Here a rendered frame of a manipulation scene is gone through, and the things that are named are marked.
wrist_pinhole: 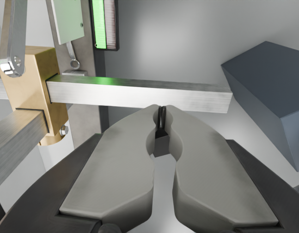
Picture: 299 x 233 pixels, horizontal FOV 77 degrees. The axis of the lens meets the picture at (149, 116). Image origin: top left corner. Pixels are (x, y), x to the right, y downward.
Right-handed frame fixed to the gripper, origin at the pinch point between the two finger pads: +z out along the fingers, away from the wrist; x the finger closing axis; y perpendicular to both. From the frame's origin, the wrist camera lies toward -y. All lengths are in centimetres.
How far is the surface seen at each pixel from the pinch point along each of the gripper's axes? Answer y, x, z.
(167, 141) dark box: 67, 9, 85
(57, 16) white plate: -4.3, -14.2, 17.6
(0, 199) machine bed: 36, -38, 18
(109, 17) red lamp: -4.0, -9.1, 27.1
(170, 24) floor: 1, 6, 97
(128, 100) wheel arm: 4.9, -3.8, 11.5
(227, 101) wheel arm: 4.5, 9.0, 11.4
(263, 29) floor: 2, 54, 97
